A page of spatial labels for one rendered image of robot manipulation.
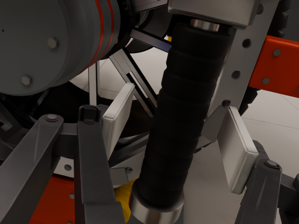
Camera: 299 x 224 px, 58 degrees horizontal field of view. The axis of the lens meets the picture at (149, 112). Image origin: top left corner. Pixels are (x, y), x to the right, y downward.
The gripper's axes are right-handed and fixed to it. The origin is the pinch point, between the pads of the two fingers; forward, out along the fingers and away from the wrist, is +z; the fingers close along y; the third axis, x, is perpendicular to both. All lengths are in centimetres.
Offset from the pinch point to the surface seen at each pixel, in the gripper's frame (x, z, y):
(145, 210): -6.6, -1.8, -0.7
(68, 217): -33.0, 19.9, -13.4
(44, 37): 2.6, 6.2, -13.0
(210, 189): -82, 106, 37
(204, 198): -82, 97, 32
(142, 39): 0.4, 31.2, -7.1
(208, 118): -7.2, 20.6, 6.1
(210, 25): 7.1, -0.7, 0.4
